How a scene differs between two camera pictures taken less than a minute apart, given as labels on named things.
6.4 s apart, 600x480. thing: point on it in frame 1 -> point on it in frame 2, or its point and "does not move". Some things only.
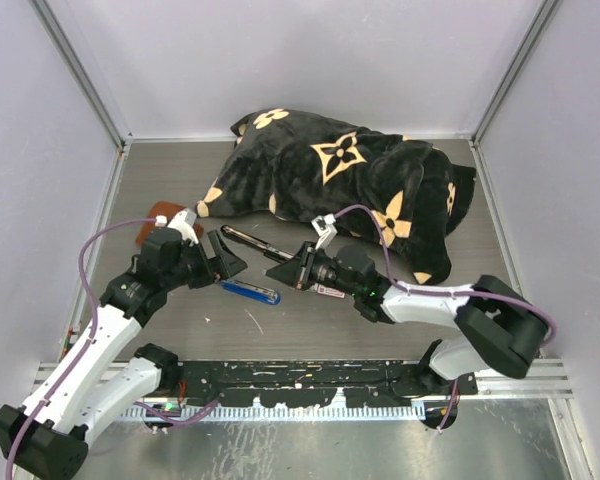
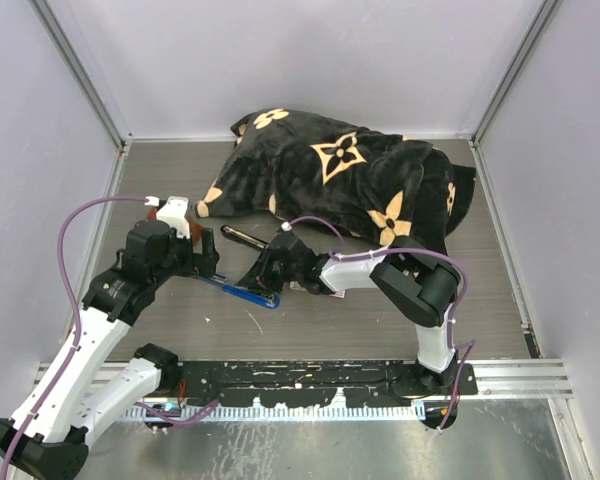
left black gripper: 228,263 -> 194,264
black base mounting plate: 315,382 does not move
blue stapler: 252,291 does not move
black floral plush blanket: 399,193 does not move
